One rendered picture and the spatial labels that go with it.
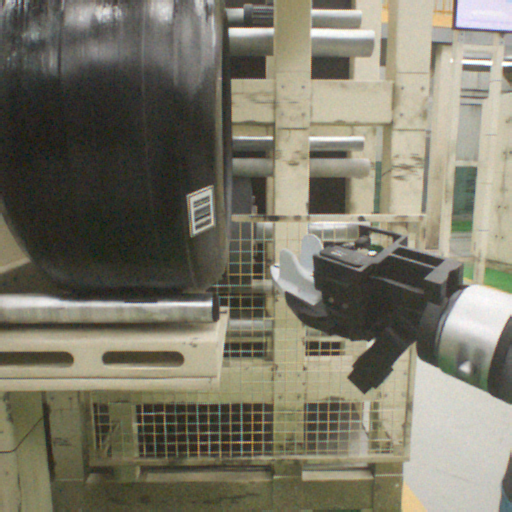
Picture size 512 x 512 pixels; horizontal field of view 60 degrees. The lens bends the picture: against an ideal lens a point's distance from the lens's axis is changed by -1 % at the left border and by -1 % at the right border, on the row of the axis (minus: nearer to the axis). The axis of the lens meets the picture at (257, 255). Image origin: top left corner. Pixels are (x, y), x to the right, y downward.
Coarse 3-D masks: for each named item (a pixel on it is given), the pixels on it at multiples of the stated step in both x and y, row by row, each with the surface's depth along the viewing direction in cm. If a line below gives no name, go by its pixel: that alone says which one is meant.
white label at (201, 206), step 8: (200, 192) 55; (208, 192) 56; (192, 200) 55; (200, 200) 56; (208, 200) 56; (192, 208) 55; (200, 208) 56; (208, 208) 57; (192, 216) 56; (200, 216) 57; (208, 216) 58; (192, 224) 56; (200, 224) 57; (208, 224) 58; (192, 232) 57; (200, 232) 58
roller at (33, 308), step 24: (0, 312) 65; (24, 312) 66; (48, 312) 66; (72, 312) 66; (96, 312) 66; (120, 312) 66; (144, 312) 66; (168, 312) 66; (192, 312) 66; (216, 312) 66
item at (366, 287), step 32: (320, 256) 39; (352, 256) 39; (384, 256) 37; (416, 256) 37; (320, 288) 41; (352, 288) 37; (384, 288) 37; (416, 288) 37; (448, 288) 36; (352, 320) 39; (384, 320) 39; (416, 320) 37
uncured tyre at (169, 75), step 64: (0, 0) 51; (64, 0) 50; (128, 0) 50; (192, 0) 53; (0, 64) 49; (64, 64) 49; (128, 64) 49; (192, 64) 51; (0, 128) 50; (64, 128) 50; (128, 128) 50; (192, 128) 52; (0, 192) 55; (64, 192) 52; (128, 192) 53; (192, 192) 55; (64, 256) 58; (128, 256) 59; (192, 256) 60
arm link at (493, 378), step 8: (504, 336) 30; (504, 344) 30; (496, 352) 30; (504, 352) 30; (496, 360) 30; (504, 360) 30; (496, 368) 30; (504, 368) 30; (496, 376) 30; (504, 376) 30; (496, 384) 31; (504, 384) 30; (496, 392) 31; (504, 392) 30; (504, 400) 31
